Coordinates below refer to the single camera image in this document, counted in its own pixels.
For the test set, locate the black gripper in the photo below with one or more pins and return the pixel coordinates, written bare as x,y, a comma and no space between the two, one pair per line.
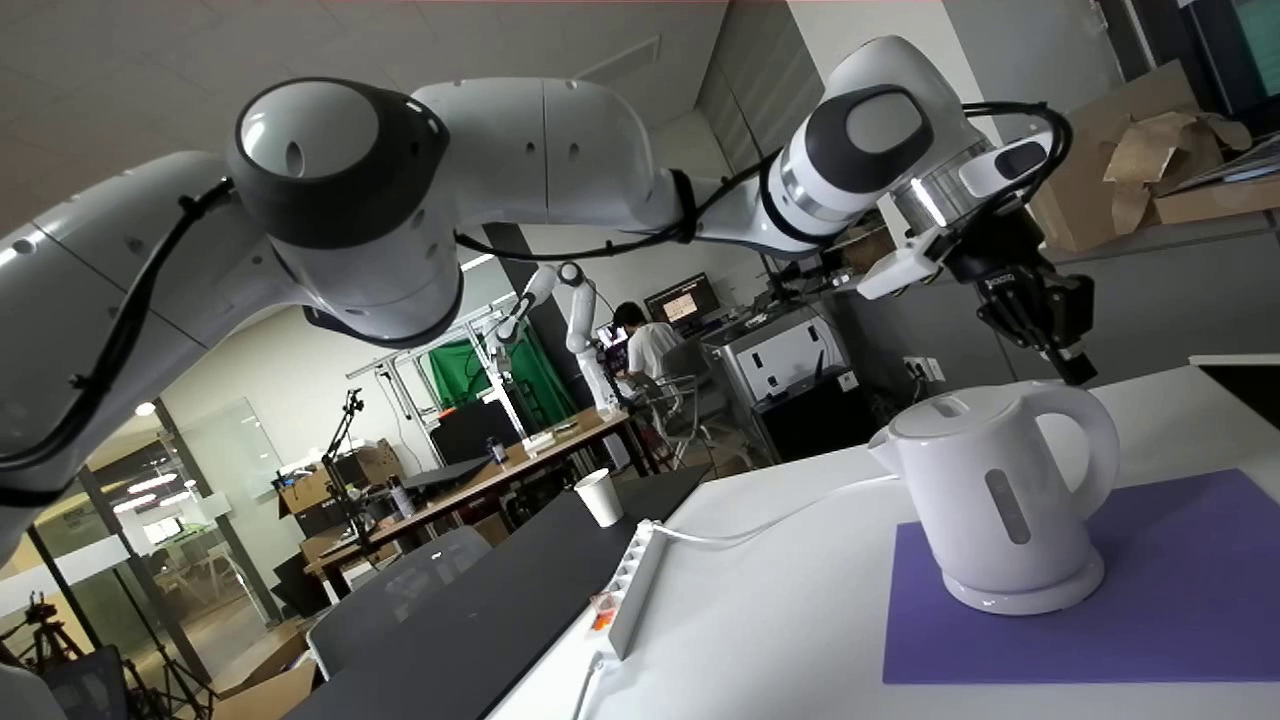
1024,284

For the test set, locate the white electric kettle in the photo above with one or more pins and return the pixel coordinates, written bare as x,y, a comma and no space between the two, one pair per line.
1000,500

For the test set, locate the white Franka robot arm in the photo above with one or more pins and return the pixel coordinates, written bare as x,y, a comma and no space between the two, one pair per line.
533,144

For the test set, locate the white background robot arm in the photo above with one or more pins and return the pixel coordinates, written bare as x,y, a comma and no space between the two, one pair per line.
579,314

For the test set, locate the white kettle base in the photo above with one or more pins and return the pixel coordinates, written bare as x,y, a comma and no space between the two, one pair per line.
1024,603

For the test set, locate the grey partition cabinet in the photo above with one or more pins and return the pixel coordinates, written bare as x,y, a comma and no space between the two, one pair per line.
1175,305

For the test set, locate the large cardboard box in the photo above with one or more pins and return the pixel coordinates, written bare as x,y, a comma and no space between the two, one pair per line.
1104,184

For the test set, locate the flat cardboard piece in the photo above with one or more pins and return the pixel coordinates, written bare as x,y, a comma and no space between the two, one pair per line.
1221,200

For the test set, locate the crumpled cardboard piece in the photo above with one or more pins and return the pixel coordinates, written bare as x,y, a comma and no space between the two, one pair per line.
1164,144

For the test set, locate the purple mat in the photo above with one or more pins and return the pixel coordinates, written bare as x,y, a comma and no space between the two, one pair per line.
1201,603

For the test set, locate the white box machine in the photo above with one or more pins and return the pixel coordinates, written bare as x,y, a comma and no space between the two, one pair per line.
786,359

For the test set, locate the dark monitor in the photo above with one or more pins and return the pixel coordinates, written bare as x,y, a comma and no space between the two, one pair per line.
1243,55

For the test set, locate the office swivel chair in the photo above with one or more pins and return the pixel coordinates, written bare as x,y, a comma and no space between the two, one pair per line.
694,405

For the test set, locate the seated person white shirt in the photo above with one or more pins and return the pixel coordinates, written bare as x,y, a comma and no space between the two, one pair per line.
649,351

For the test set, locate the white paper cup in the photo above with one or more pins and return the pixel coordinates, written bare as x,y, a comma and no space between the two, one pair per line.
603,499

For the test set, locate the white power strip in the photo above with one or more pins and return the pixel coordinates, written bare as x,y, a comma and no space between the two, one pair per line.
628,590

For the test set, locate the wooden work table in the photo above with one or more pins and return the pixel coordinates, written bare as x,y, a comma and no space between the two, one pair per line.
480,481

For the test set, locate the green screen cloth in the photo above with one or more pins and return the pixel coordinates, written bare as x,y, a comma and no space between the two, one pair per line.
463,374

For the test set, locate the cardboard box on floor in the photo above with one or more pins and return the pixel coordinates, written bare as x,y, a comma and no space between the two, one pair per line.
272,685

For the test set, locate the black tripod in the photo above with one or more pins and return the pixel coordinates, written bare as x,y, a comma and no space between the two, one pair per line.
54,643

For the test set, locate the white wall outlet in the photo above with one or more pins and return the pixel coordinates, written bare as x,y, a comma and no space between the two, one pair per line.
925,368

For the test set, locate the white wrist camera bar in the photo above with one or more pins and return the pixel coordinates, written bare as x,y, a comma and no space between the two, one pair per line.
899,270

